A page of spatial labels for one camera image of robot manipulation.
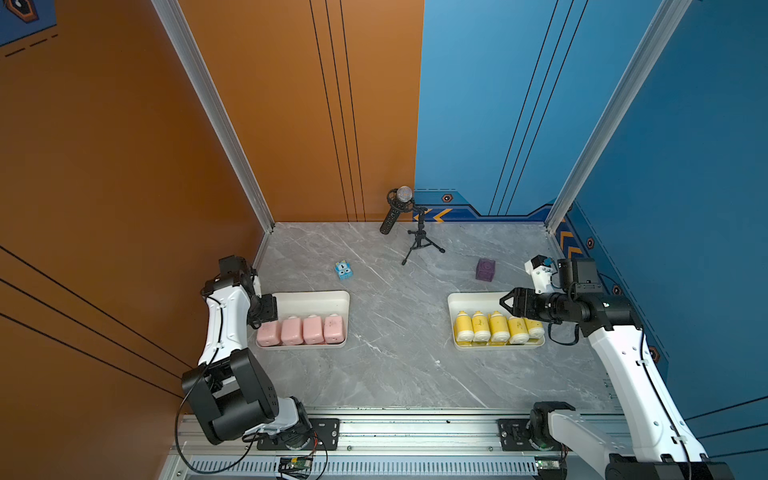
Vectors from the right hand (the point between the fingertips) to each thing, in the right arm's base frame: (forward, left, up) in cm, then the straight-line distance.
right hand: (510, 301), depth 74 cm
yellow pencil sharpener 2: (-1, +5, -14) cm, 14 cm away
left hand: (+1, +67, -9) cm, 68 cm away
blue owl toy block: (+24, +48, -19) cm, 56 cm away
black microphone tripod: (+34, +21, -11) cm, 42 cm away
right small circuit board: (-31, -6, -23) cm, 39 cm away
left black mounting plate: (-26, +47, -20) cm, 57 cm away
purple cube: (+23, -2, -17) cm, 29 cm away
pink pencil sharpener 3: (-2, +59, -14) cm, 61 cm away
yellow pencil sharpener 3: (-1, 0, -14) cm, 14 cm away
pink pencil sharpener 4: (-3, +65, -12) cm, 66 cm away
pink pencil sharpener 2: (-1, +53, -14) cm, 55 cm away
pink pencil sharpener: (-1, +47, -13) cm, 49 cm away
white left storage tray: (+12, +57, -21) cm, 62 cm away
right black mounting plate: (-26, 0, -20) cm, 33 cm away
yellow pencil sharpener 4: (-2, -5, -13) cm, 14 cm away
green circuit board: (-32, +53, -22) cm, 66 cm away
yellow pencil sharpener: (-1, +10, -13) cm, 17 cm away
